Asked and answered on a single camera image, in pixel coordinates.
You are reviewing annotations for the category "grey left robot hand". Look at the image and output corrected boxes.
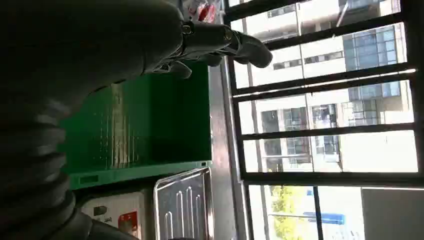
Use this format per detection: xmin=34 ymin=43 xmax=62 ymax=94
xmin=0 ymin=0 xmax=274 ymax=117

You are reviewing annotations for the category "green plastic crate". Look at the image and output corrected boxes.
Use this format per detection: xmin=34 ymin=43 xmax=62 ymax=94
xmin=58 ymin=61 xmax=214 ymax=190

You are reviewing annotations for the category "red and white bag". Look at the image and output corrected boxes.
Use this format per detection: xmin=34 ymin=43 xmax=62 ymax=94
xmin=187 ymin=0 xmax=221 ymax=24

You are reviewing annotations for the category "ribbed grey left arm sleeve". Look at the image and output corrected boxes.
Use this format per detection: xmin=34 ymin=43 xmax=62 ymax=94
xmin=0 ymin=105 xmax=140 ymax=240

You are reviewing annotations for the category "white parcel with red label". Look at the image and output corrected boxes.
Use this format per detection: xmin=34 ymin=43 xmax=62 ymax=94
xmin=80 ymin=190 xmax=149 ymax=240

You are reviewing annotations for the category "ribbed steel tray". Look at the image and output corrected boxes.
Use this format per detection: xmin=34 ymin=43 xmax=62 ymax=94
xmin=153 ymin=167 xmax=216 ymax=240

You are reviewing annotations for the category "black window frame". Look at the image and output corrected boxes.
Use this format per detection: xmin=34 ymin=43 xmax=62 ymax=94
xmin=222 ymin=0 xmax=424 ymax=240

